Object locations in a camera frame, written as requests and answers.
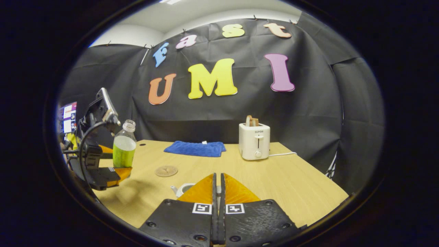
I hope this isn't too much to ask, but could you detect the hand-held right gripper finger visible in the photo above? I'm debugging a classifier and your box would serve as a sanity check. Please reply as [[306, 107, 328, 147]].
[[219, 173, 302, 247], [139, 173, 219, 247]]

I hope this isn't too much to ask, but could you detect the green label water bottle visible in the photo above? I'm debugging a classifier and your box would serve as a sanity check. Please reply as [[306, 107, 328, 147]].
[[112, 119, 137, 168]]

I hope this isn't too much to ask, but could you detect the round wooden coaster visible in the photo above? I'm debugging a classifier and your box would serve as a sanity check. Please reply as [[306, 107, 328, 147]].
[[155, 166, 178, 177]]

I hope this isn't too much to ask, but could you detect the white teacup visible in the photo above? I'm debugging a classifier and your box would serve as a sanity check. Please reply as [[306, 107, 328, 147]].
[[170, 183, 197, 198]]

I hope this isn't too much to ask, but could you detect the computer monitor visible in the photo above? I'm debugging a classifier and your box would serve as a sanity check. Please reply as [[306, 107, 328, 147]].
[[58, 102, 78, 134]]

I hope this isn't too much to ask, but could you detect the blue cloth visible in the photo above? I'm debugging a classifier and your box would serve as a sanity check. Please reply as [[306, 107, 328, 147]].
[[164, 141, 227, 157]]

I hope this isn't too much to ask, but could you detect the white toaster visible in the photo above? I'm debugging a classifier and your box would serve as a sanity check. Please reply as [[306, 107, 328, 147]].
[[239, 123, 271, 161]]

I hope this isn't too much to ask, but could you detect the white metal stand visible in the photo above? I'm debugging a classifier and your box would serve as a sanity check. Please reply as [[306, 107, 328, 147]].
[[326, 151, 339, 179]]

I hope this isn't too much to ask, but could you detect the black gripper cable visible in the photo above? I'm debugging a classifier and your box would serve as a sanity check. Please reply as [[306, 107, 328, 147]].
[[79, 121, 105, 180]]

